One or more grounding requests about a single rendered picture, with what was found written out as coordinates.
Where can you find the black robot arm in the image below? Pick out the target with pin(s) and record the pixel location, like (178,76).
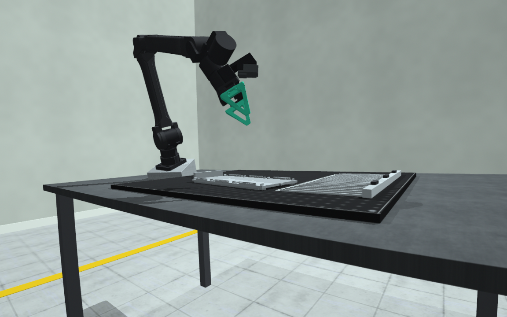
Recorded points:
(211,52)

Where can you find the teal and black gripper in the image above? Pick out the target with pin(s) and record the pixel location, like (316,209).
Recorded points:
(232,89)

